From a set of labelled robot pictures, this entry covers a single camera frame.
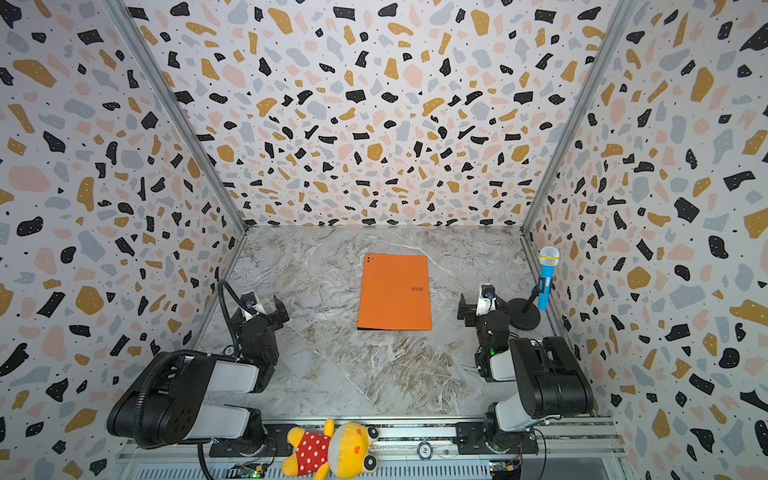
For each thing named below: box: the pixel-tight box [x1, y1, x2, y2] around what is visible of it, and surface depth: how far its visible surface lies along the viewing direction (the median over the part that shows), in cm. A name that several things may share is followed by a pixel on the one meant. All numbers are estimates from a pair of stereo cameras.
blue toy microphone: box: [538, 246, 561, 311], surface depth 81 cm
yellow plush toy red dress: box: [282, 418, 379, 480], surface depth 68 cm
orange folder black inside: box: [357, 253, 433, 331], surface depth 106 cm
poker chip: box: [417, 442, 433, 461], surface depth 74 cm
